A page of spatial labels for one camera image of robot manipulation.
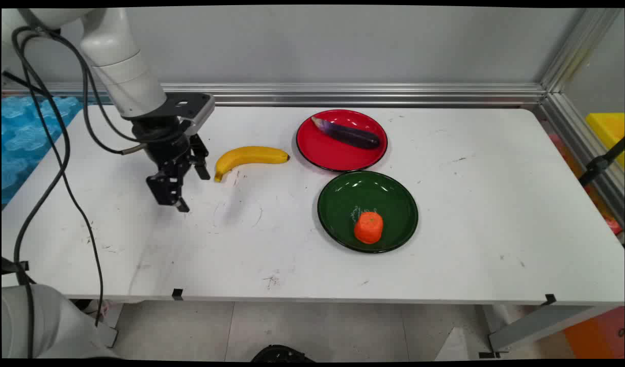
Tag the orange box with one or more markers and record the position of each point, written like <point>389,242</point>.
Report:
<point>595,334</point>

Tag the black round floor object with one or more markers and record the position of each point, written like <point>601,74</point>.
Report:
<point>282,353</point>

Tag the black tape tab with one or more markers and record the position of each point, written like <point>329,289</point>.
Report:
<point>550,299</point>
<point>177,294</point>

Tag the purple eggplant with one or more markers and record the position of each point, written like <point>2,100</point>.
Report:
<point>350,134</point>

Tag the green plate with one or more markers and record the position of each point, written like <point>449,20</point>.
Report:
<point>353,196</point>

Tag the horizontal aluminium frame rail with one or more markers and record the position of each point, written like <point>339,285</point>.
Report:
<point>343,94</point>

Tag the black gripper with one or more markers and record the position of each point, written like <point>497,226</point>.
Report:
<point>165,145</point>

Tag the sloping aluminium side rail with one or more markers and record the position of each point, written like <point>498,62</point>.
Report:
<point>582,137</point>

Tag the yellow banana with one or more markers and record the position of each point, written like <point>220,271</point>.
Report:
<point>246,155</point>

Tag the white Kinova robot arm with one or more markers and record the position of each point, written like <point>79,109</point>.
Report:
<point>121,71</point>

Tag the grey table leg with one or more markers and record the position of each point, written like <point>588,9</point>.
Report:
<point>542,326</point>

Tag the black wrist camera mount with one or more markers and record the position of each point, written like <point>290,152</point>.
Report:
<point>187,104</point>

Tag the red plate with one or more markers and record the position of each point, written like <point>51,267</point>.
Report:
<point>333,153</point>

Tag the thin black rod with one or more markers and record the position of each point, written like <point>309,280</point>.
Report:
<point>22,83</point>

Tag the upright aluminium frame post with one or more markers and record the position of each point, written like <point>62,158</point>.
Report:
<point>577,51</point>

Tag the yellow box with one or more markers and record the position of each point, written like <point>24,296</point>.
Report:
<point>609,130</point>

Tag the orange toy fruit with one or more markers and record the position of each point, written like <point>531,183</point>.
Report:
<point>368,228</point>

